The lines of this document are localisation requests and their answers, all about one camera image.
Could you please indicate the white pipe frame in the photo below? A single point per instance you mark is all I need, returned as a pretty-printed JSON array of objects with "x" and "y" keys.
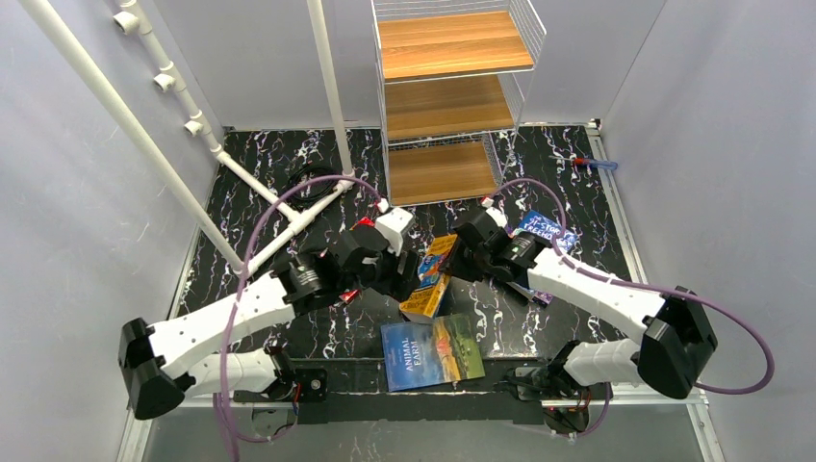
[{"x": 132, "y": 20}]

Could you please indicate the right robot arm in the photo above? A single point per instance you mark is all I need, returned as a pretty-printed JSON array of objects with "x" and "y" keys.
[{"x": 668, "y": 338}]

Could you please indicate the blue 91-storey treehouse book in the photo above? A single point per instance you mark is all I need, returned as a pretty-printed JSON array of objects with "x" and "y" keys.
[{"x": 544, "y": 227}]

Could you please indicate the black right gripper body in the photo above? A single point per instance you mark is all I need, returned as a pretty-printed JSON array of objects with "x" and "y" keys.
[{"x": 468, "y": 256}]

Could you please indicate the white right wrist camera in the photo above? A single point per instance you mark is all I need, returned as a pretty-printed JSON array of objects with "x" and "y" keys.
[{"x": 487, "y": 203}]

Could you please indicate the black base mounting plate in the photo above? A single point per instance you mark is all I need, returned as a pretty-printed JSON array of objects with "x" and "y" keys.
[{"x": 356, "y": 390}]

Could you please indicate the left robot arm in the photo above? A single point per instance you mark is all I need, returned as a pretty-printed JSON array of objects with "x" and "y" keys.
[{"x": 164, "y": 363}]

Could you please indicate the white wire wooden shelf rack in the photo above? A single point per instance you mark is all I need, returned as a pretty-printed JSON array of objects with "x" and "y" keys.
[{"x": 451, "y": 74}]

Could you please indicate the blue red pen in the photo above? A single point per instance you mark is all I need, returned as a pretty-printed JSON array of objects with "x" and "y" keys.
[{"x": 586, "y": 162}]

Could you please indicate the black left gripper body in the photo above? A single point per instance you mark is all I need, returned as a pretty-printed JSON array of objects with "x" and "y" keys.
[{"x": 395, "y": 271}]

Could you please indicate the Animal Farm book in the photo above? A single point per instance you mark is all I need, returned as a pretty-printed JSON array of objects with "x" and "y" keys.
[{"x": 418, "y": 355}]

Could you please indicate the purple 52-storey treehouse book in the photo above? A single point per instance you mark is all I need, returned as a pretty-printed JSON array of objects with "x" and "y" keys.
[{"x": 532, "y": 295}]

